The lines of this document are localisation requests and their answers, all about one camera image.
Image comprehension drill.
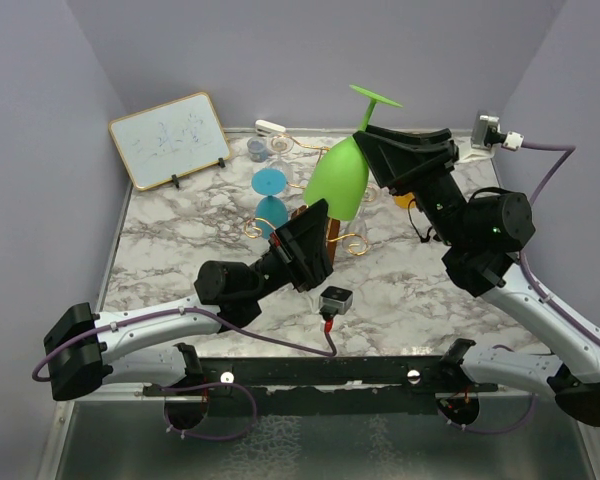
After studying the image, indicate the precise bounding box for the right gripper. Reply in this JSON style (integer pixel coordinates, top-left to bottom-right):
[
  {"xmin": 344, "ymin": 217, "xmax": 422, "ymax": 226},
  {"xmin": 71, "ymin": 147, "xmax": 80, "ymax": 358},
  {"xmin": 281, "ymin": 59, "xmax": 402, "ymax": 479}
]
[{"xmin": 352, "ymin": 125, "xmax": 469, "ymax": 247}]

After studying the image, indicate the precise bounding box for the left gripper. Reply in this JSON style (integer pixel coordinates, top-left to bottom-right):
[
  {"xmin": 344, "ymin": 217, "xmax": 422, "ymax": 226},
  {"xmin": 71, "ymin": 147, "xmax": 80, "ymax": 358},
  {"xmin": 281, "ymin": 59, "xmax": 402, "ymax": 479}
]
[{"xmin": 246, "ymin": 197, "xmax": 333, "ymax": 303}]

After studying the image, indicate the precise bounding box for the orange plastic goblet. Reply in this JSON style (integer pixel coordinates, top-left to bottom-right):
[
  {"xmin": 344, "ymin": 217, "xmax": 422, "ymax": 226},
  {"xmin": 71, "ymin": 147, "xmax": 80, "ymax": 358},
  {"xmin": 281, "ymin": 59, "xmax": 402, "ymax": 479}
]
[{"xmin": 394, "ymin": 193, "xmax": 415, "ymax": 209}]

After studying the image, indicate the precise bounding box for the blue plastic goblet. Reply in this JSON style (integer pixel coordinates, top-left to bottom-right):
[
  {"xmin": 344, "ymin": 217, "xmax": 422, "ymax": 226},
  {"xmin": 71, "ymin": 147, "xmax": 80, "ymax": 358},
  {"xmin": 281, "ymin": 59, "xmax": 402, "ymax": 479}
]
[{"xmin": 251, "ymin": 168, "xmax": 288, "ymax": 238}]

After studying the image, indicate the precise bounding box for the green plastic goblet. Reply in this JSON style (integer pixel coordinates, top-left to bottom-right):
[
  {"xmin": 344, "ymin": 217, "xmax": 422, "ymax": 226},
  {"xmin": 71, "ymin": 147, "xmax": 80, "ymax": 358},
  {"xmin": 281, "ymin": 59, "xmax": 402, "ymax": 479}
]
[{"xmin": 303, "ymin": 83, "xmax": 405, "ymax": 221}]

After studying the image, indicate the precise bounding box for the clear wine glass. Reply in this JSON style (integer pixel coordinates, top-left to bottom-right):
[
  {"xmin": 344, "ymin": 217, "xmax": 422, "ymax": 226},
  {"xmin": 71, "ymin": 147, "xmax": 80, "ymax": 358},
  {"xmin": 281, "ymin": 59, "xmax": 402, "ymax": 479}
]
[
  {"xmin": 362, "ymin": 183, "xmax": 380, "ymax": 204},
  {"xmin": 266, "ymin": 133, "xmax": 294, "ymax": 185},
  {"xmin": 342, "ymin": 206, "xmax": 369, "ymax": 256}
]

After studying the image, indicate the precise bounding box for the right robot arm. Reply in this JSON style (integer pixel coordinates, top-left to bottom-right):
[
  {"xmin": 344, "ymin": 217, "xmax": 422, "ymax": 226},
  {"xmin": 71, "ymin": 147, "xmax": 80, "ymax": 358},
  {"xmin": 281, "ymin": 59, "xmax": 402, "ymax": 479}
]
[{"xmin": 353, "ymin": 126, "xmax": 600, "ymax": 427}]

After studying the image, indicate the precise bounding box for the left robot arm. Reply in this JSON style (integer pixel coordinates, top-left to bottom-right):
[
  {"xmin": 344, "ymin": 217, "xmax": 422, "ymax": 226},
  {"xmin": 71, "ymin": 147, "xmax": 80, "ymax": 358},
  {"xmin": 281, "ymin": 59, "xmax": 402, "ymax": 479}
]
[{"xmin": 32, "ymin": 200, "xmax": 333, "ymax": 401}]

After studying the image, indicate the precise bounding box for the small blue cup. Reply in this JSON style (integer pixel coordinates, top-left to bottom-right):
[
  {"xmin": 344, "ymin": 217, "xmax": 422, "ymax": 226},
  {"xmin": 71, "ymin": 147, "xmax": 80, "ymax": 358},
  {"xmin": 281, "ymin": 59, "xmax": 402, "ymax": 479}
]
[{"xmin": 247, "ymin": 137, "xmax": 269, "ymax": 163}]

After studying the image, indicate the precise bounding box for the white eraser block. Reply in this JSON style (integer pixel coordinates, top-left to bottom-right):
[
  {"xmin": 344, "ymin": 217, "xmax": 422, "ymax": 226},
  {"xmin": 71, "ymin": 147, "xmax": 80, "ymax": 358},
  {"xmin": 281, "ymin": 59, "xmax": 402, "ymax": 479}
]
[{"xmin": 254, "ymin": 119, "xmax": 287, "ymax": 136}]

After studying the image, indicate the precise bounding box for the small whiteboard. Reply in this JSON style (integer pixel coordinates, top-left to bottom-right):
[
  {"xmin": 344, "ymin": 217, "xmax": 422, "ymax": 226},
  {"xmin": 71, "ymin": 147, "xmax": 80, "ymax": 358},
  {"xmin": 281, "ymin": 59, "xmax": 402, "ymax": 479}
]
[{"xmin": 108, "ymin": 92, "xmax": 231, "ymax": 191}]

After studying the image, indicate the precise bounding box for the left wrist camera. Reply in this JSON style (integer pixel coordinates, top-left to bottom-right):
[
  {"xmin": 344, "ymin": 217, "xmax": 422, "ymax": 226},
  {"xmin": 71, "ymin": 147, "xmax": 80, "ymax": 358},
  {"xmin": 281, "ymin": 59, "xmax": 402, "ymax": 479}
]
[{"xmin": 318, "ymin": 286, "xmax": 353, "ymax": 333}]

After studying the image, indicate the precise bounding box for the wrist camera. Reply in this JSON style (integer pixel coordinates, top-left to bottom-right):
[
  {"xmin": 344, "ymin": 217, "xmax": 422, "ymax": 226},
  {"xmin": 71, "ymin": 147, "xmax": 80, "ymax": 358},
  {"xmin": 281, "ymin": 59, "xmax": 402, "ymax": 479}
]
[
  {"xmin": 458, "ymin": 111, "xmax": 524, "ymax": 164},
  {"xmin": 318, "ymin": 286, "xmax": 353, "ymax": 333}
]

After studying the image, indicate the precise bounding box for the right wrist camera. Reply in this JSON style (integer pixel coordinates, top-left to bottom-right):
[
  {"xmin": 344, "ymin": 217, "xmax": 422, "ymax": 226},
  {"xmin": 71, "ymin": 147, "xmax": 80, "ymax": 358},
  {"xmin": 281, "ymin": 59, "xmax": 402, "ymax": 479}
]
[{"xmin": 458, "ymin": 111, "xmax": 524, "ymax": 164}]

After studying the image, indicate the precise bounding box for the gold wire wine glass rack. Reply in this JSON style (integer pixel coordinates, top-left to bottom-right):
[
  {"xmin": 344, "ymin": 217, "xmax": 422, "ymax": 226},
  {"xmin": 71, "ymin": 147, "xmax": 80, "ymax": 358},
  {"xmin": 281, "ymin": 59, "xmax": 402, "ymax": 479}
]
[{"xmin": 243, "ymin": 135, "xmax": 386, "ymax": 266}]

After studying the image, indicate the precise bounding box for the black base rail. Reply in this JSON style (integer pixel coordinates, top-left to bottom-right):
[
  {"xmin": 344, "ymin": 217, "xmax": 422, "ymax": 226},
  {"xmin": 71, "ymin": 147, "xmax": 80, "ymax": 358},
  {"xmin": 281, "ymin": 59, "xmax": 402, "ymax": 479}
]
[{"xmin": 142, "ymin": 355, "xmax": 501, "ymax": 417}]

